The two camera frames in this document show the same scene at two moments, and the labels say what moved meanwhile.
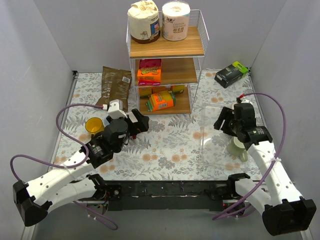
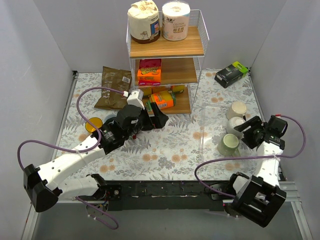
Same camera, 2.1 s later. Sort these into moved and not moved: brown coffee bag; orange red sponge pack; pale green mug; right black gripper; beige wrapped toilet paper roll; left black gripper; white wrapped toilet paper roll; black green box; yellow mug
Moved: pale green mug; left black gripper; right black gripper
Not moved: brown coffee bag; white wrapped toilet paper roll; orange red sponge pack; yellow mug; black green box; beige wrapped toilet paper roll
